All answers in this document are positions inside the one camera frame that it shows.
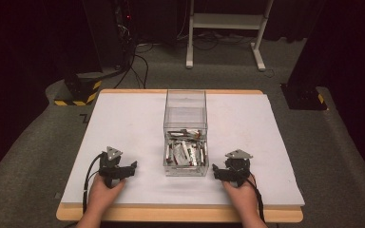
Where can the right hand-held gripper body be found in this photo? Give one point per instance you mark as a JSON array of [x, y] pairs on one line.
[[238, 167]]

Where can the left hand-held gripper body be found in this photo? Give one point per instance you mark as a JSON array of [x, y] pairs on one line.
[[110, 164]]

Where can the person's right hand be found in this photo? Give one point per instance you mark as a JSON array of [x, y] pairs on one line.
[[242, 197]]

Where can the person's left hand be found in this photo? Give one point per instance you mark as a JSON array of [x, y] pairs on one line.
[[104, 193]]

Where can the pile of small packets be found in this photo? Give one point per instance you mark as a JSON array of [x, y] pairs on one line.
[[183, 152]]

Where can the white table board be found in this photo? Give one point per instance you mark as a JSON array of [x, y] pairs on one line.
[[130, 126]]

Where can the wooden table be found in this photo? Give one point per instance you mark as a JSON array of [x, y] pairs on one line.
[[171, 215]]

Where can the clear plastic box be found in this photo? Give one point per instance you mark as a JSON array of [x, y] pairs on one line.
[[186, 104]]

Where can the black yellow striped stand base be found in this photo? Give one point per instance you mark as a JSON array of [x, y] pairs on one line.
[[82, 87]]

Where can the dark equipment rack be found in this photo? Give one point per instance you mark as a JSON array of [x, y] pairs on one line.
[[111, 31]]

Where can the white metal stand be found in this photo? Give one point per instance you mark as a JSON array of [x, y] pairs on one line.
[[225, 21]]

